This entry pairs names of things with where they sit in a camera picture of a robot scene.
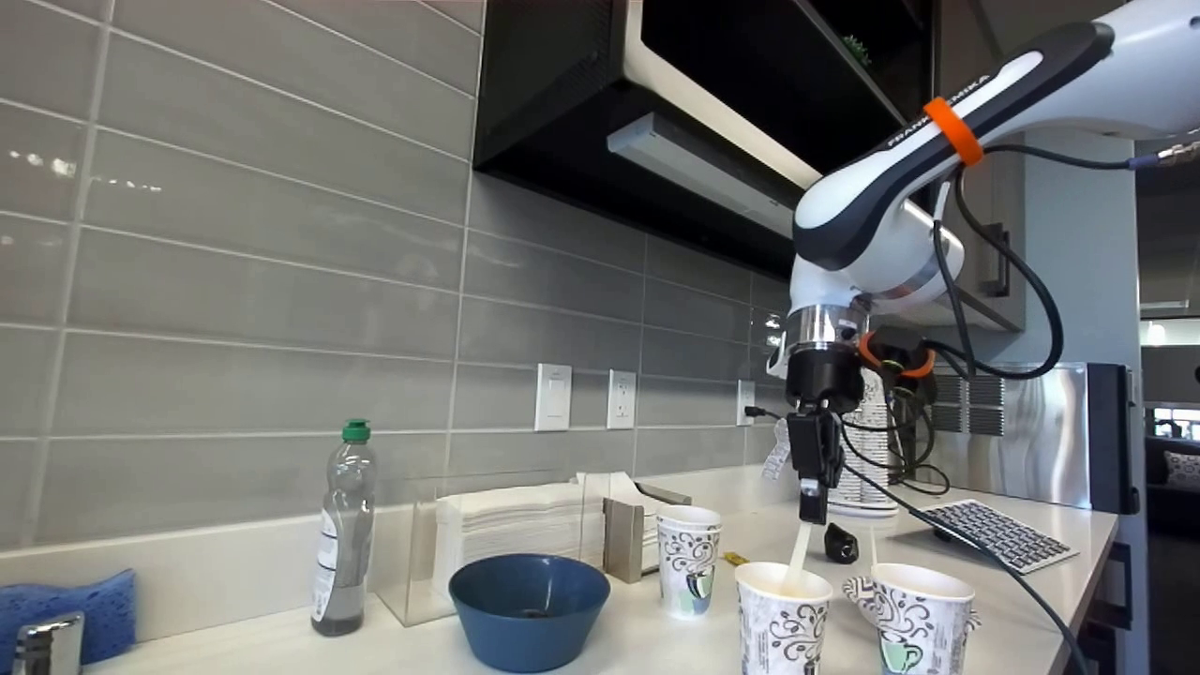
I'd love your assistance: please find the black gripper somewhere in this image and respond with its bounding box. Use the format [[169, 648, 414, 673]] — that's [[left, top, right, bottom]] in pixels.
[[789, 345, 861, 524]]

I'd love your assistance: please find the white plastic spoon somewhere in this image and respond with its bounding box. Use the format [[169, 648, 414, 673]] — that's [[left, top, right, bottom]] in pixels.
[[781, 520, 815, 591]]

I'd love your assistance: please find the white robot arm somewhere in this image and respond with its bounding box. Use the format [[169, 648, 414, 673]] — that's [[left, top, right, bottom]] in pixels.
[[782, 0, 1200, 524]]

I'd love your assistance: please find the patterned paper cup middle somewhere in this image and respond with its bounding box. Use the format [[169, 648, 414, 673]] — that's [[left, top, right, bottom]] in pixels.
[[735, 564, 832, 675]]

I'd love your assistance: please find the patterned paper cup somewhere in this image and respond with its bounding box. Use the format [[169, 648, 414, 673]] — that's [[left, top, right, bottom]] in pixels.
[[735, 564, 832, 675], [847, 564, 975, 675], [655, 506, 720, 620]]

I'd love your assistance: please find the patterned paper cup back left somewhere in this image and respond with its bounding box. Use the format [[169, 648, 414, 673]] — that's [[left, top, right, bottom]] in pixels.
[[655, 506, 720, 620]]

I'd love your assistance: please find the patterned paper cup right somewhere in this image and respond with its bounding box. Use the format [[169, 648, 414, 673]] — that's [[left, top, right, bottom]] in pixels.
[[847, 564, 975, 675]]

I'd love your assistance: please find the small black object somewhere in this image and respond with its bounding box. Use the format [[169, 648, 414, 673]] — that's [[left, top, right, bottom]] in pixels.
[[824, 524, 857, 564]]

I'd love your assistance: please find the white keyboard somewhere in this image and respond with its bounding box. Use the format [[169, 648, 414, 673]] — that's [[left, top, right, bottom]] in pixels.
[[926, 498, 1074, 573]]

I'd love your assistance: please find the brown napkin box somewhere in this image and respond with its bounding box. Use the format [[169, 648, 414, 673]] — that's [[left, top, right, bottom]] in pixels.
[[605, 485, 689, 581]]

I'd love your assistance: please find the stainless appliance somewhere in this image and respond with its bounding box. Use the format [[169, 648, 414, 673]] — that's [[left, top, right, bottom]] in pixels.
[[931, 363, 1141, 513]]

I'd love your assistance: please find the blue bowl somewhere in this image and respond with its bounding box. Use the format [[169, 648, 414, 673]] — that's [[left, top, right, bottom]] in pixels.
[[447, 555, 612, 673]]

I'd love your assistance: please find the clear acrylic napkin holder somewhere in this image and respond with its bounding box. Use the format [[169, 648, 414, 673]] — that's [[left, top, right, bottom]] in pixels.
[[372, 485, 605, 625]]

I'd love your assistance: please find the dark upper cabinet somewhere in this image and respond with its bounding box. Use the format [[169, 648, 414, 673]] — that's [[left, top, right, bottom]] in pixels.
[[476, 0, 939, 279]]

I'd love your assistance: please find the clear dish soap bottle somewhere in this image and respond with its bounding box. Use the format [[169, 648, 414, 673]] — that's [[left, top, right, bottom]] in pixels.
[[310, 421, 376, 636]]

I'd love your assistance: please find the blue sponge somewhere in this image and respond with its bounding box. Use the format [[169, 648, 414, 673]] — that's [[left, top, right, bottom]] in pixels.
[[0, 571, 139, 675]]

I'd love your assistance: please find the black cable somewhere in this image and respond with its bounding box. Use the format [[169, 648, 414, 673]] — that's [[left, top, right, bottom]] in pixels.
[[741, 400, 1096, 675]]

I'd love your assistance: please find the white wall outlet right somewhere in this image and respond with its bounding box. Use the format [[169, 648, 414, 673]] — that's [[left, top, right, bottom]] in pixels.
[[607, 371, 636, 428]]

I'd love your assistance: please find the white wall outlet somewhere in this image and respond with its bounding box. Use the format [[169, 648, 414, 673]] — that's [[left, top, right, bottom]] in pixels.
[[607, 371, 636, 428], [531, 363, 569, 430]]

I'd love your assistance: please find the white wall outlet left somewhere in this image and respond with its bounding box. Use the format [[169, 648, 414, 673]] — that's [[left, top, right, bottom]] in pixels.
[[531, 363, 569, 430]]

